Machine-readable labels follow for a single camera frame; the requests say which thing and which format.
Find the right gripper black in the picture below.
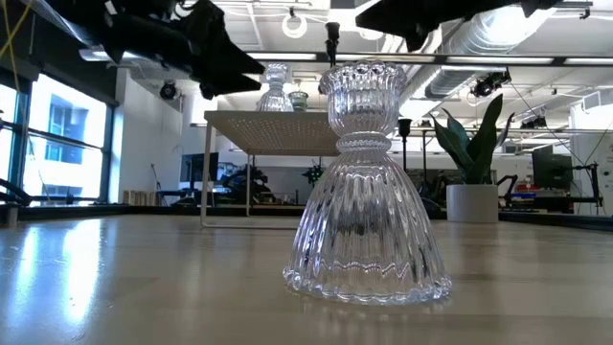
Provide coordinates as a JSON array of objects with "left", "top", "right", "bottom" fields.
[{"left": 353, "top": 0, "right": 527, "bottom": 53}]

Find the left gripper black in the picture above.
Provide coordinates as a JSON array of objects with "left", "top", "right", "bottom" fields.
[{"left": 102, "top": 0, "right": 267, "bottom": 102}]

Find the clear glass candle holder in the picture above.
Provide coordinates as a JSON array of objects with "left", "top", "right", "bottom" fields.
[
  {"left": 282, "top": 59, "right": 453, "bottom": 308},
  {"left": 257, "top": 62, "right": 295, "bottom": 113}
]

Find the green glass candle holder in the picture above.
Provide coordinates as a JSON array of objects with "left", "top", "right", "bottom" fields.
[{"left": 288, "top": 89, "right": 310, "bottom": 113}]

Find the overhead light bar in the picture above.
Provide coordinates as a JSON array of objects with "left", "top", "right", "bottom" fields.
[{"left": 79, "top": 47, "right": 613, "bottom": 67}]

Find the white perforated shelf riser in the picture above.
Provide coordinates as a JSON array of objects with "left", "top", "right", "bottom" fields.
[{"left": 199, "top": 110, "right": 339, "bottom": 230}]

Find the black computer monitor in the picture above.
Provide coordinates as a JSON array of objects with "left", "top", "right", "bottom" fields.
[
  {"left": 532, "top": 143, "right": 575, "bottom": 191},
  {"left": 180, "top": 151, "right": 220, "bottom": 191}
]

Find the green snake plant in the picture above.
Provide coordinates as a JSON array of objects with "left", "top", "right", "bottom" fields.
[{"left": 429, "top": 93, "right": 516, "bottom": 186}]

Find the white plant pot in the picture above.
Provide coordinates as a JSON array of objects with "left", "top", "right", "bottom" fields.
[{"left": 444, "top": 183, "right": 500, "bottom": 224}]

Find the white ring light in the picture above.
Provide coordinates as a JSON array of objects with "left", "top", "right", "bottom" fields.
[{"left": 281, "top": 11, "right": 308, "bottom": 39}]

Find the silver ceiling ventilation duct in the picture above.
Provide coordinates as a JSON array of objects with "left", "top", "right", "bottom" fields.
[{"left": 397, "top": 4, "right": 566, "bottom": 116}]

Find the black camera on mount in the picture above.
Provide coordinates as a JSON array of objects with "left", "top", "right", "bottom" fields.
[{"left": 471, "top": 69, "right": 512, "bottom": 100}]

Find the black aluminium table frame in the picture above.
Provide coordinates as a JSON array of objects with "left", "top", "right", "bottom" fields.
[{"left": 0, "top": 176, "right": 613, "bottom": 232}]

